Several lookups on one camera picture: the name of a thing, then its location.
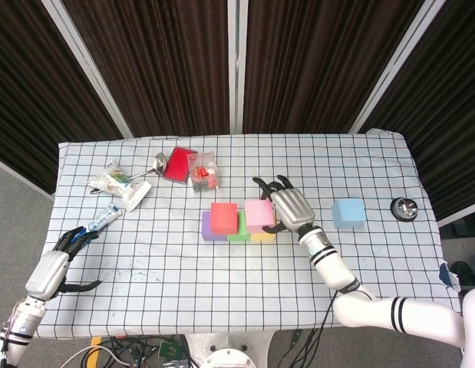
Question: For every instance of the white blue toothpaste tube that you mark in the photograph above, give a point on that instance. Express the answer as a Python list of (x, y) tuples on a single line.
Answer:
[(106, 215)]

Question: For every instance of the pink foam cube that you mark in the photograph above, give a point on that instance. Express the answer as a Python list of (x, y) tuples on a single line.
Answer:
[(259, 214)]

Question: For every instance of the green foam cube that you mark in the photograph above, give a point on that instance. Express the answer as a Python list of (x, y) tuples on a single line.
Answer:
[(239, 237)]

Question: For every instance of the white partition frame post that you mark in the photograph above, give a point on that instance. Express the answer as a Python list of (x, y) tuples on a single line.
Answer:
[(87, 65), (237, 65), (398, 65)]

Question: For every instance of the purple foam cube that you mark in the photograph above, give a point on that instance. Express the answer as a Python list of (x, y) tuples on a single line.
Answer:
[(206, 230)]

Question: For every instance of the black bulky object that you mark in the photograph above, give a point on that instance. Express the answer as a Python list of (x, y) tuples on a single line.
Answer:
[(467, 273)]

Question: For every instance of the green circuit board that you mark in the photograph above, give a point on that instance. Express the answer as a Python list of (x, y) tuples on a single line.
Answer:
[(170, 349)]

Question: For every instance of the clear plastic box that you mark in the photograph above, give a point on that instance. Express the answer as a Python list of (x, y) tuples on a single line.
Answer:
[(202, 161)]

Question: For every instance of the crumpled white snack bag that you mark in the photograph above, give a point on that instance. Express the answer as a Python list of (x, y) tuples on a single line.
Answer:
[(118, 184)]

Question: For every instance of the blue cloth object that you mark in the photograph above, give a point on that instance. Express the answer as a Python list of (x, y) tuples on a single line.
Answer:
[(446, 274)]

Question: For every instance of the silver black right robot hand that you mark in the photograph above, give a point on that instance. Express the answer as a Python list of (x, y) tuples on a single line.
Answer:
[(292, 209)]

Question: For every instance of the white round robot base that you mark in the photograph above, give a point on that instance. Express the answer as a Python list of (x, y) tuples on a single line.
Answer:
[(229, 349)]

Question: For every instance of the red ink pad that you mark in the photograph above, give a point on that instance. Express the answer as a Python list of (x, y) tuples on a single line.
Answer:
[(175, 165)]

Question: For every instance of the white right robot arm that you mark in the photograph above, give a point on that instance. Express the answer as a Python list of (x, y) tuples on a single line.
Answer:
[(337, 268)]

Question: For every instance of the light blue foam cube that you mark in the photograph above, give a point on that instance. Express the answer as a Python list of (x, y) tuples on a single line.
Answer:
[(348, 212)]

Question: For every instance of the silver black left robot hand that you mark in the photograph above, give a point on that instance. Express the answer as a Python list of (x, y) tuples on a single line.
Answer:
[(47, 274)]

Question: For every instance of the red foam cube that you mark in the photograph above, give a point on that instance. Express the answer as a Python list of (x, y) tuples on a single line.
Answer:
[(223, 218)]

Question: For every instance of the yellow foam cube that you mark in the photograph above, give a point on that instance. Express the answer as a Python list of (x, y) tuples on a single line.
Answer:
[(262, 237)]

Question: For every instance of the metal spoon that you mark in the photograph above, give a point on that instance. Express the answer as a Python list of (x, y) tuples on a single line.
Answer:
[(160, 163)]

